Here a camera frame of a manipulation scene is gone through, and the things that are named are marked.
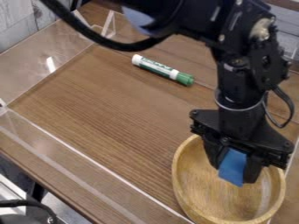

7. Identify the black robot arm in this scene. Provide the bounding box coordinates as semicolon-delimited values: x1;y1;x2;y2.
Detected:
121;0;295;186

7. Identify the blue rectangular block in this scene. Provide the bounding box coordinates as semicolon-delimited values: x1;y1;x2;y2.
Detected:
219;148;247;187

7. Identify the black cable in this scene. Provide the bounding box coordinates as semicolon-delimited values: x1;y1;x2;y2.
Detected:
38;0;184;53

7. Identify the clear acrylic corner bracket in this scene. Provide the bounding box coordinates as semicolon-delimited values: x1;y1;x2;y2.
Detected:
73;10;117;39

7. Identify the green and white marker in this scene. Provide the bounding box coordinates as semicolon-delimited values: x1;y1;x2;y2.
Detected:
130;54;193;86

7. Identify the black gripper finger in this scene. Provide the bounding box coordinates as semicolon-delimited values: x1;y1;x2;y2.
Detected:
201;135;229;170
243;155;268;184

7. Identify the black table clamp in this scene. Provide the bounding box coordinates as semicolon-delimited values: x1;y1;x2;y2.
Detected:
25;200;66;224

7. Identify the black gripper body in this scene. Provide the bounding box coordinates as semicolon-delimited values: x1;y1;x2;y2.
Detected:
189;107;295;169

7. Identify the brown wooden bowl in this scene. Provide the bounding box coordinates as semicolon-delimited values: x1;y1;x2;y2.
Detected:
172;135;285;224

